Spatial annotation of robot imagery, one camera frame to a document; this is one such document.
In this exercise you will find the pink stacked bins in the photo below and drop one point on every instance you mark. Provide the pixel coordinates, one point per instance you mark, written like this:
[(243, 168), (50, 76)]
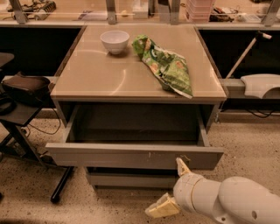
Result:
[(198, 10)]

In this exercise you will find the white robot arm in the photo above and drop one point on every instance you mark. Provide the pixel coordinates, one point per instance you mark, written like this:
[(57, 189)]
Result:
[(235, 200)]

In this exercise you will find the white stick with black tip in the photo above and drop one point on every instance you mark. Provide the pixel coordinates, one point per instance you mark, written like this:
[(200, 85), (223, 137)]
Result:
[(259, 35)]

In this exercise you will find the grey top drawer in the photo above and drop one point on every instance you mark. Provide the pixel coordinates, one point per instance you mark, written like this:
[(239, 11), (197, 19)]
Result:
[(135, 136)]

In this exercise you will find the white curved base cover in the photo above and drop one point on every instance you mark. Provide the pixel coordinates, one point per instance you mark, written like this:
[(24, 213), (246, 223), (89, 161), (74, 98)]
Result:
[(258, 85)]

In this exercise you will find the green chip bag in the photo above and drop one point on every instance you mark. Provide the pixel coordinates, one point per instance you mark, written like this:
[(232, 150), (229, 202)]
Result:
[(168, 67)]

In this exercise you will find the black bag on stand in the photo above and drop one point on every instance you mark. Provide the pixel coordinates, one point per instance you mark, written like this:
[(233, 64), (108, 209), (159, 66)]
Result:
[(29, 90)]

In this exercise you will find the black side stand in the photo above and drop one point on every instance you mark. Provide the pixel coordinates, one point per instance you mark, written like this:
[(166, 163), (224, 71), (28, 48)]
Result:
[(16, 144)]

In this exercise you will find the black cabinet leg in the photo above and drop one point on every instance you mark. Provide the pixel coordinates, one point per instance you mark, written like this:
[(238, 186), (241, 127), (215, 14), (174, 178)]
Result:
[(55, 198)]

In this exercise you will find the white ceramic bowl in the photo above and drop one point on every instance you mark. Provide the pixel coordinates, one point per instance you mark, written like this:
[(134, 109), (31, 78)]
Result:
[(115, 42)]

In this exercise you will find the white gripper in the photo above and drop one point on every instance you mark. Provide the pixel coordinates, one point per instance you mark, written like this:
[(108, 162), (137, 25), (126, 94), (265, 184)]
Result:
[(183, 191)]

